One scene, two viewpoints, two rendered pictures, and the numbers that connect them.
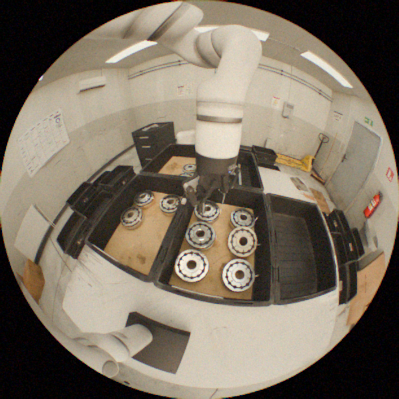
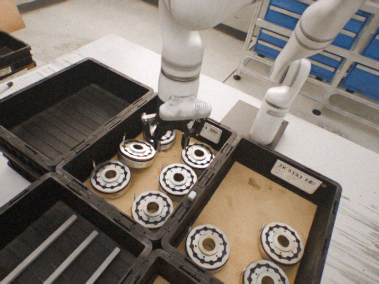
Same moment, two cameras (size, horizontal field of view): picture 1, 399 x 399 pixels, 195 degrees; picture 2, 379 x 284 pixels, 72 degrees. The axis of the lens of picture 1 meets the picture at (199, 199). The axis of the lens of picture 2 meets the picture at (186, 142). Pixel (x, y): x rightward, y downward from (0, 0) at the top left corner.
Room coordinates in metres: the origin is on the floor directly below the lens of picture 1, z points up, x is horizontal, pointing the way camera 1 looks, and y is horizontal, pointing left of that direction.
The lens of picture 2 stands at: (0.58, 0.08, 1.45)
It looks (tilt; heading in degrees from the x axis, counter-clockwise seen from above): 47 degrees down; 191
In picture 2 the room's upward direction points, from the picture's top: 11 degrees clockwise
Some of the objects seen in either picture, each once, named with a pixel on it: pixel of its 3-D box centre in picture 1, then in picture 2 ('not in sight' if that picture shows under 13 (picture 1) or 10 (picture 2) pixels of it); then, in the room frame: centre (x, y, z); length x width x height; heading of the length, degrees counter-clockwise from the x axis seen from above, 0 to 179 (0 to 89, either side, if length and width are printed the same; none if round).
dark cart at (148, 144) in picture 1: (158, 150); not in sight; (1.91, 0.73, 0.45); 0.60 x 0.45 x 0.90; 167
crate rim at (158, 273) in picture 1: (225, 230); (156, 151); (0.16, -0.08, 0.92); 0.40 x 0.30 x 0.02; 166
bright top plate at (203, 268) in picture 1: (191, 265); (198, 154); (0.07, 0.02, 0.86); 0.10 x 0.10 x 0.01
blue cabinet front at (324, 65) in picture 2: not in sight; (303, 35); (-1.73, 0.41, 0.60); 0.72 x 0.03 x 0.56; 77
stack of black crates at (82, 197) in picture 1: (87, 205); not in sight; (0.70, 1.48, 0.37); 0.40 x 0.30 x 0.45; 167
